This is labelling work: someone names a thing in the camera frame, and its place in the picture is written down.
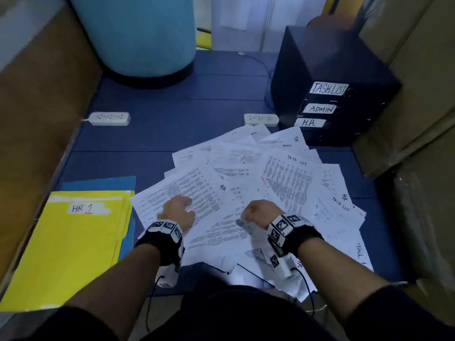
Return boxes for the pile of printed papers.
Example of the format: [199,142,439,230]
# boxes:
[130,124,374,299]

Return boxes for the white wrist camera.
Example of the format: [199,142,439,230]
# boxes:
[158,262,182,288]
[269,252,303,296]

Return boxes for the yellow plastic item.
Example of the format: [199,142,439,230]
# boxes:
[195,28,213,50]

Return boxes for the white power strip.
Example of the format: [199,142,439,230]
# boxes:
[244,113,280,128]
[87,111,132,126]

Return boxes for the person's left hand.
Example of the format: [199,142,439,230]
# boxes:
[158,195,196,232]

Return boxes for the teal cylindrical barrel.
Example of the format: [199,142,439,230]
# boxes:
[67,0,198,88]

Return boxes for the person's left forearm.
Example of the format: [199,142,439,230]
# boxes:
[64,243,163,341]

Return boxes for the black marker wristband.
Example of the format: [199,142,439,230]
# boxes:
[135,219,186,267]
[266,214,324,259]

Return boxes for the white partition panel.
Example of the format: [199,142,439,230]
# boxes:
[211,0,328,54]

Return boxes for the person's right forearm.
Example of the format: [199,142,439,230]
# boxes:
[297,238,388,325]

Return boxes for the person's dark trousers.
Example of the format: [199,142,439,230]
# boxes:
[28,284,455,341]

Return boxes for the yellow folder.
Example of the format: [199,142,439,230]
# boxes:
[0,190,135,313]

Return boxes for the brown cardboard box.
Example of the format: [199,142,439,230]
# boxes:
[352,0,455,180]

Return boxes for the person's right hand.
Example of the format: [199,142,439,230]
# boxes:
[240,199,285,230]

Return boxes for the thin power cable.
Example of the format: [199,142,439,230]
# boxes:
[237,52,280,114]

